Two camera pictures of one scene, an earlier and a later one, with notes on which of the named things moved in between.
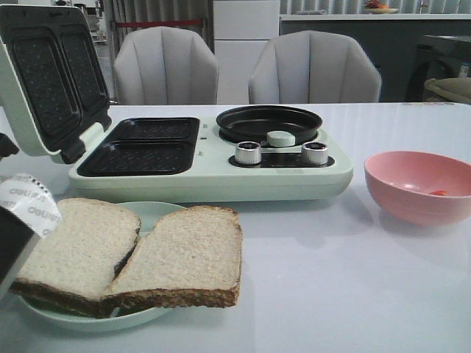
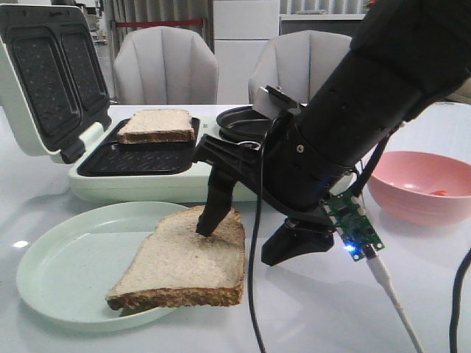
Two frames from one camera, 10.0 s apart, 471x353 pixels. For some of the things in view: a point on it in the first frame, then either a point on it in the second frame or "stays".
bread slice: [76, 255] -> [158, 126]
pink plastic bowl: [419, 187] stays
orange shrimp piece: [441, 192] stays
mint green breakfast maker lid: [53, 91] stays
